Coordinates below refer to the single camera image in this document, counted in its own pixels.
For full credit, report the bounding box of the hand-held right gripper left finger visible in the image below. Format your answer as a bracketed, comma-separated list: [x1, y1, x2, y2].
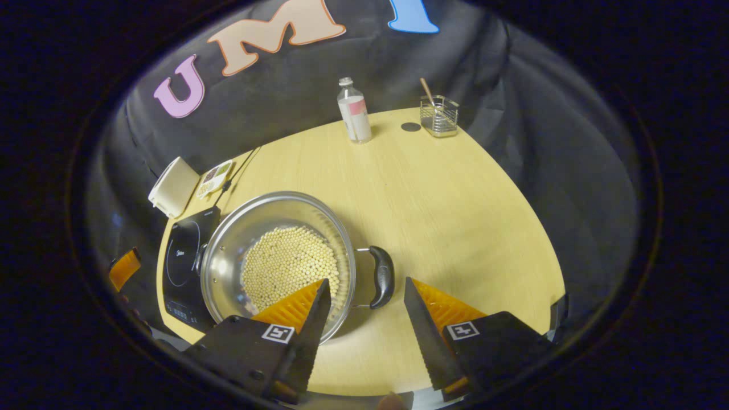
[182, 278, 332, 402]

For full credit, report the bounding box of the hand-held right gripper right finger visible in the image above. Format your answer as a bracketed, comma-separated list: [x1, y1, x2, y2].
[403, 277, 556, 399]

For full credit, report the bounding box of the black induction cooktop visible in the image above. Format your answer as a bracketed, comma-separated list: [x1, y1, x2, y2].
[162, 206, 222, 334]

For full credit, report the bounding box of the stainless steel pot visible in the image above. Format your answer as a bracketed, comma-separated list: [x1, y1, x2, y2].
[196, 191, 395, 346]

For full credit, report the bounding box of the pile of soybeans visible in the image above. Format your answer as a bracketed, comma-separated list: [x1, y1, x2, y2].
[239, 226, 341, 314]

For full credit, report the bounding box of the white toaster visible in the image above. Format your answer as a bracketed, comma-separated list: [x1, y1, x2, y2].
[148, 157, 201, 219]

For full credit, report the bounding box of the white divided bean dish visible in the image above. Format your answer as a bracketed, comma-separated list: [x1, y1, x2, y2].
[196, 159, 234, 199]

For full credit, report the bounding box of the clear glass holder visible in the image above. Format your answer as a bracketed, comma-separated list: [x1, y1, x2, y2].
[420, 95, 460, 138]

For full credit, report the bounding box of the clear bottle with pink label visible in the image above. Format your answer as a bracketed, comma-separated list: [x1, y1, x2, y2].
[337, 77, 372, 144]

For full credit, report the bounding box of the black power cable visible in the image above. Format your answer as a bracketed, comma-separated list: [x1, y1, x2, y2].
[214, 147, 263, 207]

